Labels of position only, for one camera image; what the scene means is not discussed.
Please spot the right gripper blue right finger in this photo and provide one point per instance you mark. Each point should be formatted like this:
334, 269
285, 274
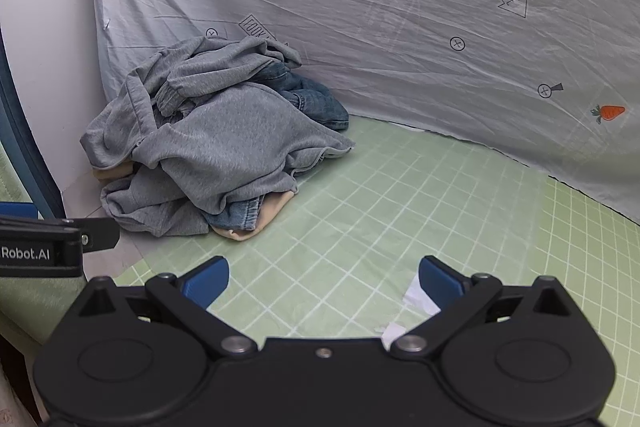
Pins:
462, 301

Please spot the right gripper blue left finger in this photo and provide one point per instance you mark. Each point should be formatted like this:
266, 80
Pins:
183, 301

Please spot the white paper scrap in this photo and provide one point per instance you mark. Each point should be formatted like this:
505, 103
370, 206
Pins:
415, 307

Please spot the green grid table mat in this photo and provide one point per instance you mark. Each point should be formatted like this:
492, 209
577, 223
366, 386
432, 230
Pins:
340, 256

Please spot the grey hoodie garment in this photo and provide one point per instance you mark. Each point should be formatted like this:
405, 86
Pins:
194, 111

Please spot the grey printed backdrop sheet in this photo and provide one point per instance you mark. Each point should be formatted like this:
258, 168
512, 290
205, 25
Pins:
552, 83

